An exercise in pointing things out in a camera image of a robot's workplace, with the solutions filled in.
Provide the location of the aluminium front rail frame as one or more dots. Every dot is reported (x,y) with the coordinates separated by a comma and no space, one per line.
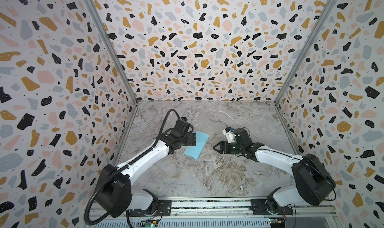
(228,212)

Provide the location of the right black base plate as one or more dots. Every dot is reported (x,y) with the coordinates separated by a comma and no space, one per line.
(265,207)

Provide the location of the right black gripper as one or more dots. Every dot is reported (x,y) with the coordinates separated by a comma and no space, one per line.
(223,148)

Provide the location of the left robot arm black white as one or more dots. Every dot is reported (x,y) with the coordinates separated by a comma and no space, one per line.
(114,195)

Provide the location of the right circuit board with wires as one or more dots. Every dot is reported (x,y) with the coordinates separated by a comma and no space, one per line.
(277,223)

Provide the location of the aluminium corner post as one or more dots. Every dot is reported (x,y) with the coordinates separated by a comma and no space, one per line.
(105,39)
(309,43)

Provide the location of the light blue paper sheet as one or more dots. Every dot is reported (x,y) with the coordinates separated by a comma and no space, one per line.
(195,151)

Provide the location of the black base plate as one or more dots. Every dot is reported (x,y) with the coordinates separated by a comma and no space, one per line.
(265,207)
(158,208)

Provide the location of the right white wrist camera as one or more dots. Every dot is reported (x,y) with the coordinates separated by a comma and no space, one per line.
(229,134)

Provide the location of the left aluminium corner post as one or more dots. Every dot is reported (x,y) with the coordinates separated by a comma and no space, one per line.
(105,39)

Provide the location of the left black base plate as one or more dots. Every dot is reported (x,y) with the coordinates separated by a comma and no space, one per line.
(158,208)

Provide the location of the left green circuit board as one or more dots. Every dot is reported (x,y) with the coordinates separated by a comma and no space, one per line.
(148,223)

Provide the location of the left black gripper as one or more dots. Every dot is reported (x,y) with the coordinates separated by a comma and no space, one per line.
(191,139)

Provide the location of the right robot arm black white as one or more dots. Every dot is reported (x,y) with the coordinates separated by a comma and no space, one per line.
(313,183)

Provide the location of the right aluminium corner post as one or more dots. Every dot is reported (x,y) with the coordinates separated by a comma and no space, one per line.
(309,43)

